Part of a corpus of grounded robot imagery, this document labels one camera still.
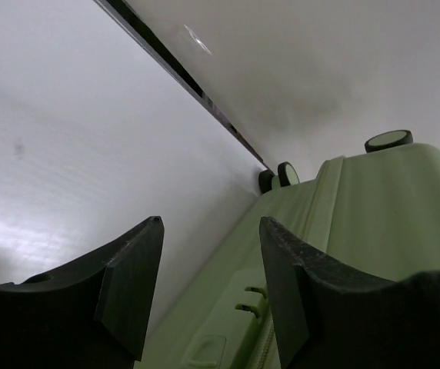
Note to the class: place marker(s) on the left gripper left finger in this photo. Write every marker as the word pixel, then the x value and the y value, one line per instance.
pixel 92 312

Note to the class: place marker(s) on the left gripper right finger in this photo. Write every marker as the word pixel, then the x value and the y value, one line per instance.
pixel 327 314

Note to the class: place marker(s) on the green suitcase blue lining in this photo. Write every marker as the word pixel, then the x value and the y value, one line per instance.
pixel 378 212

